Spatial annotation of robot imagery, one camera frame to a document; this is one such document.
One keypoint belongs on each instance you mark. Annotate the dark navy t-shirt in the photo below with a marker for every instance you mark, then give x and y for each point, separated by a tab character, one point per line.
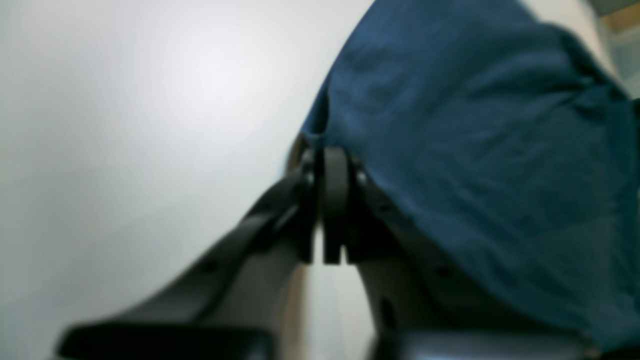
503	140

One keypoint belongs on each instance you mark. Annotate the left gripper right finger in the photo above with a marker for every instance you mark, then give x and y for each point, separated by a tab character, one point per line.
424	306

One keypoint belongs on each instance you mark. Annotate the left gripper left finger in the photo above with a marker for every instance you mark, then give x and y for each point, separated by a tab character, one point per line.
226	305

